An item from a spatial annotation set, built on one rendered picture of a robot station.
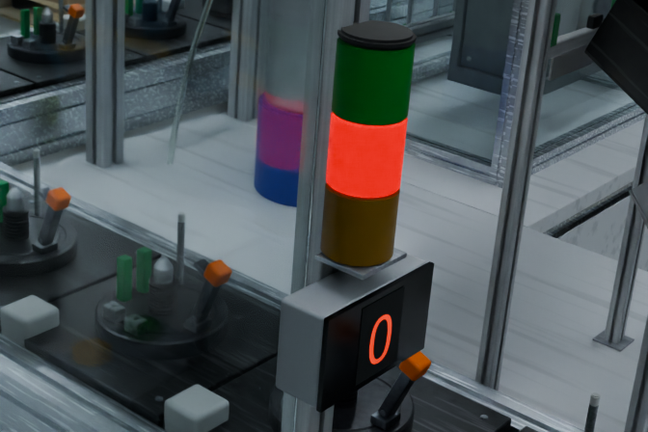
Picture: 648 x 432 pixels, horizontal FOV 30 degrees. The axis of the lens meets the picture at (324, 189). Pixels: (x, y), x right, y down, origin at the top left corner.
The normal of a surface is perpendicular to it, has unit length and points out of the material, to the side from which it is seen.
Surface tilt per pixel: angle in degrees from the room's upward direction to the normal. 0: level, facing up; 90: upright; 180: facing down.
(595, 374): 0
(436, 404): 0
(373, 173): 90
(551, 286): 0
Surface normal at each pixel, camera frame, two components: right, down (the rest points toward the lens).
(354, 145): -0.38, 0.33
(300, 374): -0.63, 0.26
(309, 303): 0.07, -0.92
